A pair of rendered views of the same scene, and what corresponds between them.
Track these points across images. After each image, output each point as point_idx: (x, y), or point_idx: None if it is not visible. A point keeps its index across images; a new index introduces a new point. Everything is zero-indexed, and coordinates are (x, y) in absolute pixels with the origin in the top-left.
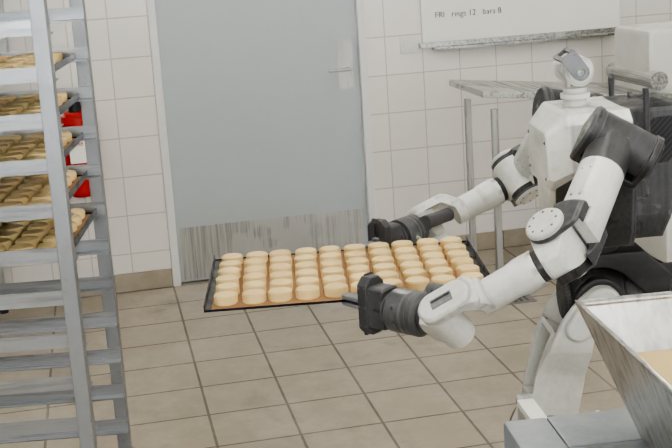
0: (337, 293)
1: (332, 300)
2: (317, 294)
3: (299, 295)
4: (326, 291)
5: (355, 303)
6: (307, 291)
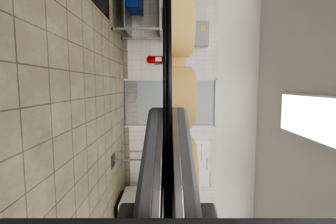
0: (182, 97)
1: (171, 73)
2: (179, 43)
3: None
4: (185, 68)
5: (162, 166)
6: (194, 11)
